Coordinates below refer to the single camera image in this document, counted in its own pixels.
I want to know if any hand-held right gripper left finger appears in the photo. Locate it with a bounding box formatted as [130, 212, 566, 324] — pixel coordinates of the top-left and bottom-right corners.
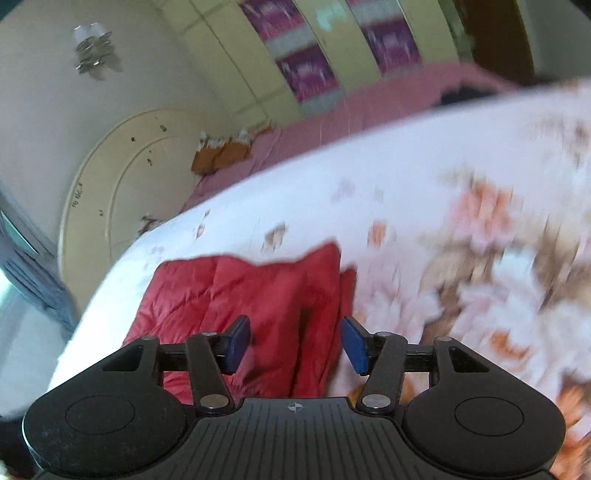
[99, 315, 252, 415]

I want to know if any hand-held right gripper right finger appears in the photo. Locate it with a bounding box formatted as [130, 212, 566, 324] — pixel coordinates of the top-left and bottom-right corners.
[341, 315, 491, 415]

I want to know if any red puffer jacket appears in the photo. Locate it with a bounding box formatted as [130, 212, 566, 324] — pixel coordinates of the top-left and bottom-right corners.
[122, 242, 358, 400]

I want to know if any brown patterned pillow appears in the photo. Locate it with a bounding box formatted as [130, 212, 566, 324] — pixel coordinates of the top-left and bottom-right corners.
[191, 129, 254, 175]

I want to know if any cream round headboard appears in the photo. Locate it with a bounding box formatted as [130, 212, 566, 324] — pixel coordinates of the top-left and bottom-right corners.
[58, 108, 241, 289]

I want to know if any grey blue curtain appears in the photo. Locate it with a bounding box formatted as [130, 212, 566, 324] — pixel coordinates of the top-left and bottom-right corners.
[0, 185, 81, 333]

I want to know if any pink bed sheet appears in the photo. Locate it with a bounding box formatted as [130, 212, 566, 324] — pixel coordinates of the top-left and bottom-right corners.
[180, 62, 518, 213]

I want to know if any dark cloth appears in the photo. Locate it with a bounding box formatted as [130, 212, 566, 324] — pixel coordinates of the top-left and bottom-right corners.
[438, 83, 502, 108]

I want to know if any cream wardrobe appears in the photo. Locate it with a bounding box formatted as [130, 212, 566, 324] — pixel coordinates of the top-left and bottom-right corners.
[152, 0, 462, 127]

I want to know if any ceiling lamp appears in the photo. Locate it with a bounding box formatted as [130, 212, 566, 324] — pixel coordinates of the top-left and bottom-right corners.
[73, 23, 123, 79]

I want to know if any brown wooden door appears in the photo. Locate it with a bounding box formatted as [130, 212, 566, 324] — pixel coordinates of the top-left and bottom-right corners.
[455, 0, 536, 86]

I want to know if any purple wall poster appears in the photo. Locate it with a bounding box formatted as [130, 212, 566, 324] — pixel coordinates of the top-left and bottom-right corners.
[346, 0, 423, 75]
[238, 0, 349, 104]

